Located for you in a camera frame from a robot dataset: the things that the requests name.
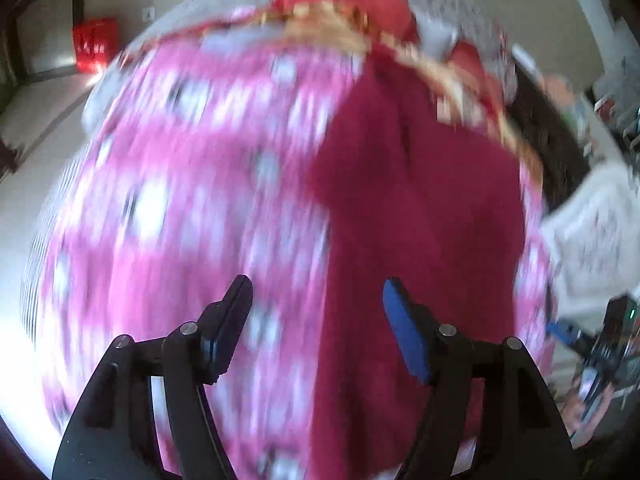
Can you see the grey striped mattress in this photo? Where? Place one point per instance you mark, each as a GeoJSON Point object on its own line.
{"type": "Point", "coordinates": [42, 240]}

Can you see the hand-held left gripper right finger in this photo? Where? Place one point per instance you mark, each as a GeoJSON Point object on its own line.
{"type": "Point", "coordinates": [406, 336]}

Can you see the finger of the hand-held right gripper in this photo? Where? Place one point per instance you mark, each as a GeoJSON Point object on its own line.
{"type": "Point", "coordinates": [565, 334]}

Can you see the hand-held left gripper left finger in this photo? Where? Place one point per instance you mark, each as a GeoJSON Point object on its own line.
{"type": "Point", "coordinates": [220, 342]}

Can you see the red and yellow blanket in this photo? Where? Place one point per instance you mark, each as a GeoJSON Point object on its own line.
{"type": "Point", "coordinates": [370, 20]}

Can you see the pink penguin blanket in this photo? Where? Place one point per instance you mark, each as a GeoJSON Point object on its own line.
{"type": "Point", "coordinates": [190, 220]}

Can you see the maroon cloth garment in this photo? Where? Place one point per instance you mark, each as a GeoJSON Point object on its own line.
{"type": "Point", "coordinates": [420, 255]}

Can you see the dark carved wooden cabinet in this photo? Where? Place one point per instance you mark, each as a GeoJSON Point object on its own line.
{"type": "Point", "coordinates": [547, 135]}

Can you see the red crate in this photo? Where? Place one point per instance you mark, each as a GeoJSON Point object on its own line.
{"type": "Point", "coordinates": [95, 42]}

